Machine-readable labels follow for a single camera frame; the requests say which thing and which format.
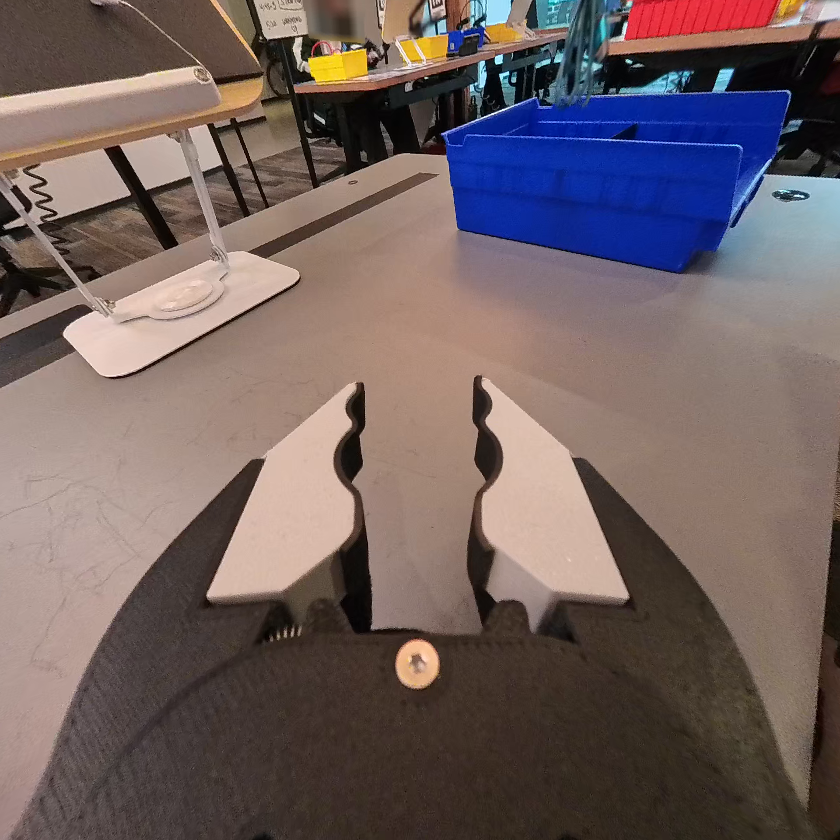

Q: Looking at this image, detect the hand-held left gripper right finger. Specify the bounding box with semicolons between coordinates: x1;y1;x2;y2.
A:
467;375;631;635

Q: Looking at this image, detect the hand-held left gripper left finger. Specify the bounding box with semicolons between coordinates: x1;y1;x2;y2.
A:
206;382;367;622

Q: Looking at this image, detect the teal braided usb cable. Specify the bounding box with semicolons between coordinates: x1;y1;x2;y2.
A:
556;0;610;109

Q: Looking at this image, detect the white tablet stand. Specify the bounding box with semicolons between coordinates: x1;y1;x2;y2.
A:
0;66;301;379

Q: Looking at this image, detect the black office chair base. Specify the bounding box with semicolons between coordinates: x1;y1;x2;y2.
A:
0;190;99;316

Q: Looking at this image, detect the wooden workbench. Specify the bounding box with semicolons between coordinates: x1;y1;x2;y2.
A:
294;29;568;191

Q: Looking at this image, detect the handwritten whiteboard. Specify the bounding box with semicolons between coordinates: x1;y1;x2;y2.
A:
249;0;309;42

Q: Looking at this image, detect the wooden board with dark panel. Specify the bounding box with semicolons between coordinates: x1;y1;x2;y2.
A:
0;0;263;165

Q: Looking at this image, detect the row of red bins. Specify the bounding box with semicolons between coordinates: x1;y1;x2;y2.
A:
623;0;785;40

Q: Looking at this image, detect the black coiled cable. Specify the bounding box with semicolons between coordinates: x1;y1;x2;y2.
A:
23;164;67;245

